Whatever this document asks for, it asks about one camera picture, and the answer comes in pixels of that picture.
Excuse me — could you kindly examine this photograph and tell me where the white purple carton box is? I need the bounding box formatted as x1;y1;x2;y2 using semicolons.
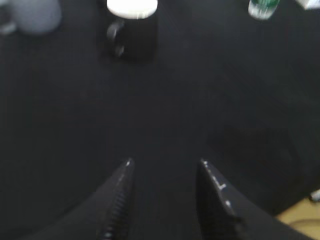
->
295;0;320;10

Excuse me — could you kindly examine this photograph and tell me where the clear water bottle green label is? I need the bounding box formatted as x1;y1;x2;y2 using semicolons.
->
248;0;280;21

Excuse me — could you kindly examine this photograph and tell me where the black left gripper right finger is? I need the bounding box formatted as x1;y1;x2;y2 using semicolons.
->
198;159;309;240

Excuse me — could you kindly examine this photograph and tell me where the black ceramic mug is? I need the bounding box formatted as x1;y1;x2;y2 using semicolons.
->
104;0;158;62

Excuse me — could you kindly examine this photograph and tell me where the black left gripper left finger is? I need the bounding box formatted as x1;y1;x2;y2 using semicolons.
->
27;158;135;240

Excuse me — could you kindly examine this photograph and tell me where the grey ceramic mug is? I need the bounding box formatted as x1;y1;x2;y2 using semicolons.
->
0;0;63;36

